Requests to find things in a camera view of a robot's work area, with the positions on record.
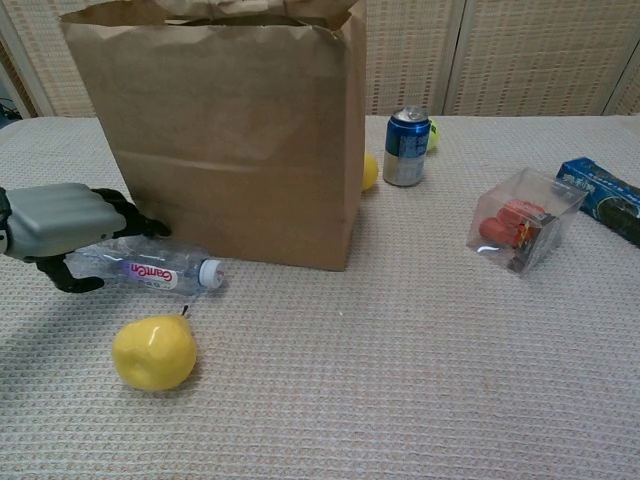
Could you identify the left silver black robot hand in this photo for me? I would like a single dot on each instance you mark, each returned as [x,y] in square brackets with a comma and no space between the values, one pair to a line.
[55,220]

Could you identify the clear plastic water bottle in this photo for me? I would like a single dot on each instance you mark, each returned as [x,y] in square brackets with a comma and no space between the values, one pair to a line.
[150,267]

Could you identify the yellow pear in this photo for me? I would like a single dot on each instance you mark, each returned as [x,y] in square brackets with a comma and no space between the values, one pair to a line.
[155,350]

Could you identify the brown paper bag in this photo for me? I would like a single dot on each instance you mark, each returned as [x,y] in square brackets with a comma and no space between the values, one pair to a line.
[230,150]

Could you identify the blue silver drink can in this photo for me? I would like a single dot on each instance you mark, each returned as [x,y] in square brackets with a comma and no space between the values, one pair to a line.
[405,150]

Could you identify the yellow lemon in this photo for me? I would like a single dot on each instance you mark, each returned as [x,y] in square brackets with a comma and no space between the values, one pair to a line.
[370,171]

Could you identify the white woven table cloth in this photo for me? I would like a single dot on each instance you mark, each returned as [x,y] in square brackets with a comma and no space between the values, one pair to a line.
[350,375]

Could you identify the yellow-green tennis ball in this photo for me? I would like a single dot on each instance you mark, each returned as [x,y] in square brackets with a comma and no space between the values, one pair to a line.
[434,136]

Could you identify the clear box with red pieces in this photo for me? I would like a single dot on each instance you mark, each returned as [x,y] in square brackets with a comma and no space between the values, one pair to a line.
[520,225]

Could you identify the beige woven folding screen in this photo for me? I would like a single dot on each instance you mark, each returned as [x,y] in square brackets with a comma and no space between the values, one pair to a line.
[525,55]

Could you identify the blue cookie box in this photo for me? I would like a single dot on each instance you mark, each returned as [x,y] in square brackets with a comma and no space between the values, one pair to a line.
[600,195]

